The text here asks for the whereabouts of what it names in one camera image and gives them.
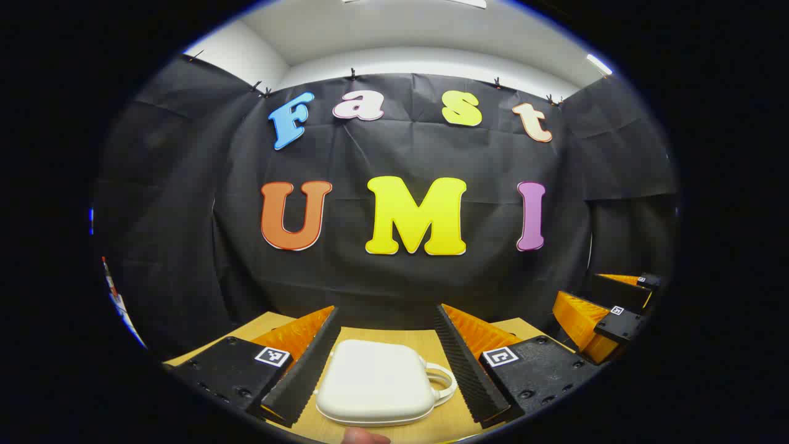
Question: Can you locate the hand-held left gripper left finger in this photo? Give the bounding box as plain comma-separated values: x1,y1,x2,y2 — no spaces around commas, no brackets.
162,305,342,428

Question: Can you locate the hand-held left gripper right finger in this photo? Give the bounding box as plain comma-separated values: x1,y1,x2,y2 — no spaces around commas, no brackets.
433,303,604,428

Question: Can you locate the white suitcase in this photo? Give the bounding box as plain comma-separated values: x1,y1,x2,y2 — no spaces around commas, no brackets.
315,339,458,427

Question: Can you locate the white display screen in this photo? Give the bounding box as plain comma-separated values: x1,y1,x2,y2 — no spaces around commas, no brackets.
101,255,147,347

